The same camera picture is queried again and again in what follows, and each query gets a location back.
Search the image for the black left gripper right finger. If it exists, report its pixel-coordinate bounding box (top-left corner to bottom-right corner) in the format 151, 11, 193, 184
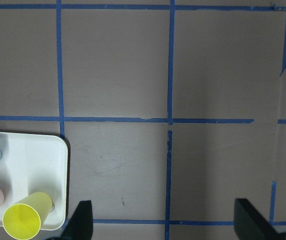
234, 198, 283, 240

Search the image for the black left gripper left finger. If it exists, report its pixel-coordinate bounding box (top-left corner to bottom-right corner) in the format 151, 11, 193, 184
60, 200, 93, 240

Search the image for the yellow plastic cup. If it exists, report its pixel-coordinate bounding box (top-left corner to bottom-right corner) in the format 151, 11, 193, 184
3, 191, 53, 240

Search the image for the cream plastic tray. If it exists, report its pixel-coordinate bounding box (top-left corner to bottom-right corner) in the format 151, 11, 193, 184
0, 132, 68, 231

